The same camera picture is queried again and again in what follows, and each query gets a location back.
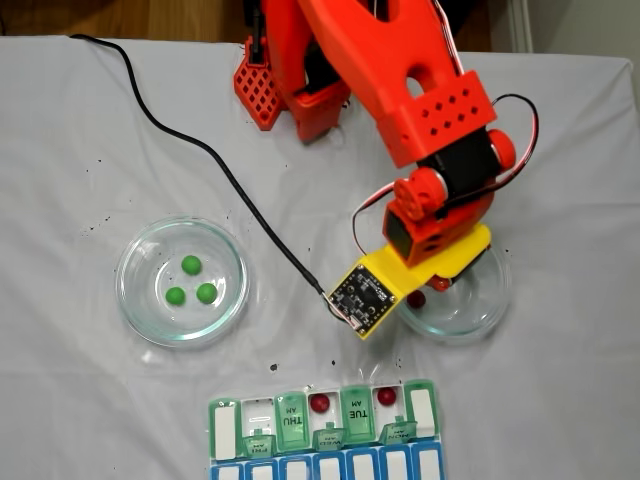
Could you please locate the black table clamp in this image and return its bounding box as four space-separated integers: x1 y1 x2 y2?
246 0 271 66

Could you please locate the small clear glass bowl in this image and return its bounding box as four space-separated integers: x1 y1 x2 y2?
394 244 512 344

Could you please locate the red white servo wire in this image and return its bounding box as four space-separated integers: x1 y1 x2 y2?
352 93 541 257

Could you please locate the white tablecloth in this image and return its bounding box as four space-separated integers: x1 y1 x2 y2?
0 34 636 480

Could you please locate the black camera board yellow mount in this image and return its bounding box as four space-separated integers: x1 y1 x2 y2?
323 262 401 342

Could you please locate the weekly pill organizer box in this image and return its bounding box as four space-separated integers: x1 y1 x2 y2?
207 378 445 480

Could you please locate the black camera cable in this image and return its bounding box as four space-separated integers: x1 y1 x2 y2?
69 33 329 301

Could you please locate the large clear glass bowl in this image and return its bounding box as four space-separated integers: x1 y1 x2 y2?
114 214 251 349

